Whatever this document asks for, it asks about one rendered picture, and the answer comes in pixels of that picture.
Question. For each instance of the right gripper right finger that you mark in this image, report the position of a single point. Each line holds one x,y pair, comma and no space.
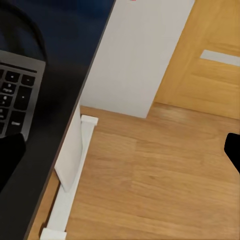
232,149

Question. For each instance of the keyboard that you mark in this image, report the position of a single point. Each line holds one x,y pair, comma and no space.
20,81

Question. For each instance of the desk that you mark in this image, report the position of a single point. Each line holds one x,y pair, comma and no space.
59,137

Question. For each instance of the door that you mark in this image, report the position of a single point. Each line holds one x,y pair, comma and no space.
203,73

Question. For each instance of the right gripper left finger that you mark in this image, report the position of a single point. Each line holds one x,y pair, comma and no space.
12,149

